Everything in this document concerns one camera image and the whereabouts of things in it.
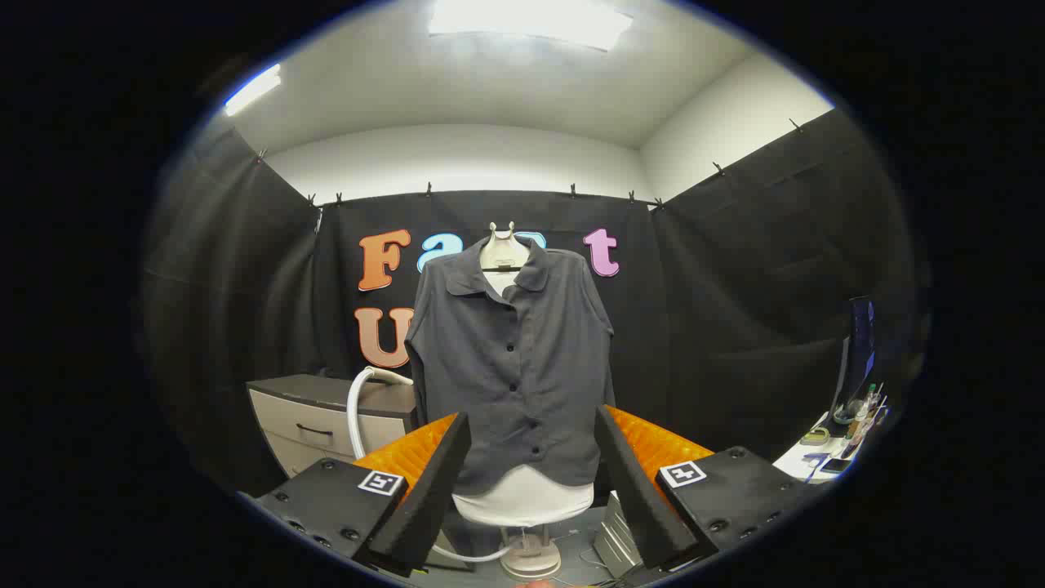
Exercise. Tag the grey drawer cabinet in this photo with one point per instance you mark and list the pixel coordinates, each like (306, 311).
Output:
(326, 416)

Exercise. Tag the large ceiling panel light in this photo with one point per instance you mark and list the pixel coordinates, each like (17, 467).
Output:
(531, 20)

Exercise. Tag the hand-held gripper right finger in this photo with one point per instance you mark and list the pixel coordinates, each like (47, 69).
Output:
(633, 490)

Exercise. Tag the grey ribbed box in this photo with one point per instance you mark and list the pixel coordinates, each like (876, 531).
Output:
(614, 539)

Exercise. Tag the dark grey button shirt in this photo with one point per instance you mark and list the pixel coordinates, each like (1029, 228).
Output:
(522, 376)

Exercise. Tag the ceiling strip light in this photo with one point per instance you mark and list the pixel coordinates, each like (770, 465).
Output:
(253, 90)

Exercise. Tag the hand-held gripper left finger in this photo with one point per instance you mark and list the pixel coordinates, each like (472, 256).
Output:
(429, 490)

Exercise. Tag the dark computer monitor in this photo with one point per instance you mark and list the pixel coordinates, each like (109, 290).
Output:
(857, 359)

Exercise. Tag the cluster of small desk bottles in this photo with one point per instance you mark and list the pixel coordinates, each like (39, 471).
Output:
(865, 416)

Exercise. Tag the white mannequin torso stand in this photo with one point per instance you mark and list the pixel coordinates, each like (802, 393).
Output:
(522, 502)

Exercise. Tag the black phone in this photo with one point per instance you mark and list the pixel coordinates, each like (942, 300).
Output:
(837, 465)

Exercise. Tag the white table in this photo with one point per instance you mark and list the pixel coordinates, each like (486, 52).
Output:
(796, 467)

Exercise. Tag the grey tape roll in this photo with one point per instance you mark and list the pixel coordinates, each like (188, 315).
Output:
(815, 436)

